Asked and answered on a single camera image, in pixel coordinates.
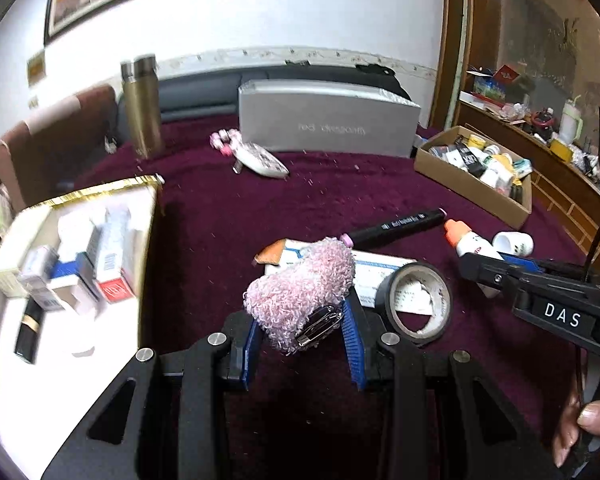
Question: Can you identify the black bag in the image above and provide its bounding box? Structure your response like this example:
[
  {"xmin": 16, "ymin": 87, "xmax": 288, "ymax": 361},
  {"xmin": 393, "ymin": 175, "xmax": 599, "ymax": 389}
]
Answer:
[{"xmin": 354, "ymin": 63, "xmax": 412, "ymax": 102}]

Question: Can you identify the pink fluffy heart brooch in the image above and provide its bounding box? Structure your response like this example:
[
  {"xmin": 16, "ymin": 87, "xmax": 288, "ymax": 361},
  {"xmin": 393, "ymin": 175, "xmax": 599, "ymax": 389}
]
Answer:
[{"xmin": 243, "ymin": 241, "xmax": 356, "ymax": 357}]

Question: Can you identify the white patterned key fob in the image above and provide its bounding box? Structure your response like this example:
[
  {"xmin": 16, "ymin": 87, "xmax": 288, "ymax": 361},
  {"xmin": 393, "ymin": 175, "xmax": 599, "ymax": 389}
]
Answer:
[{"xmin": 235, "ymin": 142, "xmax": 289, "ymax": 180}]

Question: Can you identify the white glue bottle orange cap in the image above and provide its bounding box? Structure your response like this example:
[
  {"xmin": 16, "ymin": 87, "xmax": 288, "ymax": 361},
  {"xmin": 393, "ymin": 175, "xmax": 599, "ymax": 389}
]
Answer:
[{"xmin": 444, "ymin": 219, "xmax": 503, "ymax": 262}]

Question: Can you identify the black and gold lipstick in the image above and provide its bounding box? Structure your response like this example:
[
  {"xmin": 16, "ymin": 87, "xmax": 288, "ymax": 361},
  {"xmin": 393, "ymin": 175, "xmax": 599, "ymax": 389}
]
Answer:
[{"xmin": 13, "ymin": 299, "xmax": 44, "ymax": 365}]

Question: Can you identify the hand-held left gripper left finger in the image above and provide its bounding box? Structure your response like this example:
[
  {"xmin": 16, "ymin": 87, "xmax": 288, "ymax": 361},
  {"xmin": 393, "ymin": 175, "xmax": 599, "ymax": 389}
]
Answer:
[{"xmin": 40, "ymin": 311, "xmax": 264, "ymax": 480}]

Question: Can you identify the gold-edged white cardboard box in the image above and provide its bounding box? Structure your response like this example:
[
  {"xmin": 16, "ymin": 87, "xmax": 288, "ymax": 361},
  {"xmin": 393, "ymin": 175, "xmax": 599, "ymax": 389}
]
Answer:
[{"xmin": 0, "ymin": 175, "xmax": 165, "ymax": 463}]

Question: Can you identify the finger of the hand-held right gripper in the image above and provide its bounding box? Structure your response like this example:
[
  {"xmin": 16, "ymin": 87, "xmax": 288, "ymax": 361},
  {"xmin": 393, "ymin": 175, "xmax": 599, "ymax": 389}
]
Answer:
[
  {"xmin": 500, "ymin": 254, "xmax": 589, "ymax": 282},
  {"xmin": 458, "ymin": 252, "xmax": 531, "ymax": 302}
]

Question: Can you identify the pink bead keychain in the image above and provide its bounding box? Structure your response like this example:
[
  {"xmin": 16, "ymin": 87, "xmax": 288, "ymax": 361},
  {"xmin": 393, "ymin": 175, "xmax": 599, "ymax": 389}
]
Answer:
[{"xmin": 209, "ymin": 129, "xmax": 242, "ymax": 157}]

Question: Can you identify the grey and orange small box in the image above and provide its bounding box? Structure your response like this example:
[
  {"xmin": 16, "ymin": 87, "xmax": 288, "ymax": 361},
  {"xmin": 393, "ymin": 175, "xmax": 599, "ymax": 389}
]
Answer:
[{"xmin": 19, "ymin": 244, "xmax": 64, "ymax": 311}]

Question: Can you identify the black tape roll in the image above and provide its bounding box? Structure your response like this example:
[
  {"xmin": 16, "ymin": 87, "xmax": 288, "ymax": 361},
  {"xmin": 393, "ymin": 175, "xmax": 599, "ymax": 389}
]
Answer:
[{"xmin": 377, "ymin": 262, "xmax": 454, "ymax": 347}]

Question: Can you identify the blue and white small box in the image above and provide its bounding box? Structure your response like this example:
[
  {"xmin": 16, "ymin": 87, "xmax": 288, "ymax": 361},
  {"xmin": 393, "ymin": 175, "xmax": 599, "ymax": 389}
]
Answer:
[{"xmin": 47, "ymin": 252, "xmax": 101, "ymax": 314}]

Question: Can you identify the brown and pink armchair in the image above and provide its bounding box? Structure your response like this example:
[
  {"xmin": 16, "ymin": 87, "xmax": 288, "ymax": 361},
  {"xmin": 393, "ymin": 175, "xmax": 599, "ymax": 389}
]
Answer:
[{"xmin": 0, "ymin": 84, "xmax": 119, "ymax": 213}]

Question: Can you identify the grey shoe box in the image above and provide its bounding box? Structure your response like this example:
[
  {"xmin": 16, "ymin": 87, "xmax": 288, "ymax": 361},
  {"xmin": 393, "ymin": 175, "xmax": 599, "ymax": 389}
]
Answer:
[{"xmin": 237, "ymin": 79, "xmax": 422, "ymax": 159}]

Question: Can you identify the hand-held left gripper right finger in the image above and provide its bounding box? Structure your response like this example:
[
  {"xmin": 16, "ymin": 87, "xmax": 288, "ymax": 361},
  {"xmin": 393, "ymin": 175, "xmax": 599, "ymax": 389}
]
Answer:
[{"xmin": 342, "ymin": 299, "xmax": 561, "ymax": 480}]

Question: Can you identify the gold thermos bottle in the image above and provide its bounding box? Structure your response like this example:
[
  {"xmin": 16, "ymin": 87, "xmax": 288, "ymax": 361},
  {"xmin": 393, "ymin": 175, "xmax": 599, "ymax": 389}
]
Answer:
[{"xmin": 119, "ymin": 53, "xmax": 164, "ymax": 158}]

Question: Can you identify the wooden sideboard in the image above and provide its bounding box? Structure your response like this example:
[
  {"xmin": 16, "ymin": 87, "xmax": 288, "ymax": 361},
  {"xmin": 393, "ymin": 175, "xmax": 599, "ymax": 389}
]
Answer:
[{"xmin": 456, "ymin": 64, "xmax": 600, "ymax": 243}]

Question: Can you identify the gold wall plaque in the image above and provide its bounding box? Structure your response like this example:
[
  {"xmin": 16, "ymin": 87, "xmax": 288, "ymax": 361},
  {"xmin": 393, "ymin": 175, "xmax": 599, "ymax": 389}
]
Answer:
[{"xmin": 26, "ymin": 50, "xmax": 46, "ymax": 87}]

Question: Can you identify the white tumbler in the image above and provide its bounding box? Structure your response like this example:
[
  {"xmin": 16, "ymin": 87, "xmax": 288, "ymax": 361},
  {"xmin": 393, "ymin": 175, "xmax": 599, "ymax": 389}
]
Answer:
[{"xmin": 559, "ymin": 100, "xmax": 589, "ymax": 144}]

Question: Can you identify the red and white small box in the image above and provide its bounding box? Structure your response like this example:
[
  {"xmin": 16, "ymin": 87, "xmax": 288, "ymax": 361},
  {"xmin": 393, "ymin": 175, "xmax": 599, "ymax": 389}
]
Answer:
[{"xmin": 92, "ymin": 207, "xmax": 137, "ymax": 305}]

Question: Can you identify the black marker pen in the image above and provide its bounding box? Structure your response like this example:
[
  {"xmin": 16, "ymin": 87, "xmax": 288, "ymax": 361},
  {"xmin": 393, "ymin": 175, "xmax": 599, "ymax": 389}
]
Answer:
[{"xmin": 342, "ymin": 207, "xmax": 449, "ymax": 249}]

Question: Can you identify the group of small bottles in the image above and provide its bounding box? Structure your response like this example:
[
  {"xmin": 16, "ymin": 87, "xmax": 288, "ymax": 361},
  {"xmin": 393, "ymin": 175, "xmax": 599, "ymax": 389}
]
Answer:
[{"xmin": 429, "ymin": 134, "xmax": 532, "ymax": 202}]

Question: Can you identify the small white plastic bottle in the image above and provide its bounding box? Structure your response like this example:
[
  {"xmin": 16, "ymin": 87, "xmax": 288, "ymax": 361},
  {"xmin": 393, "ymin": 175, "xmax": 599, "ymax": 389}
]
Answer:
[{"xmin": 492, "ymin": 231, "xmax": 534, "ymax": 257}]

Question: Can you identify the black leather sofa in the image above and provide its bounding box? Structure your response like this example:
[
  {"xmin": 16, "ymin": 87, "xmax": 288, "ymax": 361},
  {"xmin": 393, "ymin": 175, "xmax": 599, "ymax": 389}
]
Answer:
[{"xmin": 116, "ymin": 62, "xmax": 412, "ymax": 132}]

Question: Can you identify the green and white medicine box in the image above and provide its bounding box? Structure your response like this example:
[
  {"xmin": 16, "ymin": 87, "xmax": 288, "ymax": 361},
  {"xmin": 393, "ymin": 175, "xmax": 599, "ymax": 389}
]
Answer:
[{"xmin": 0, "ymin": 254, "xmax": 31, "ymax": 297}]

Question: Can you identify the wooden door frame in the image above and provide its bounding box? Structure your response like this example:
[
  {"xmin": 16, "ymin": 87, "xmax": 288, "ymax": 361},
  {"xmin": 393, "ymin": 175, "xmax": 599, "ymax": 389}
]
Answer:
[{"xmin": 432, "ymin": 0, "xmax": 501, "ymax": 132}]

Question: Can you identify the brown cardboard box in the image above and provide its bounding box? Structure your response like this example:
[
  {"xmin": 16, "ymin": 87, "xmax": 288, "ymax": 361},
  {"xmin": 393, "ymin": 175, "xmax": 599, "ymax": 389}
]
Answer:
[{"xmin": 413, "ymin": 125, "xmax": 534, "ymax": 231}]

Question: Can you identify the orange and white medicine box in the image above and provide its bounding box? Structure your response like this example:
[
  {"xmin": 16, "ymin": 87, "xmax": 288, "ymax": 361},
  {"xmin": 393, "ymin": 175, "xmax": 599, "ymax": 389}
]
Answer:
[{"xmin": 254, "ymin": 239, "xmax": 433, "ymax": 317}]

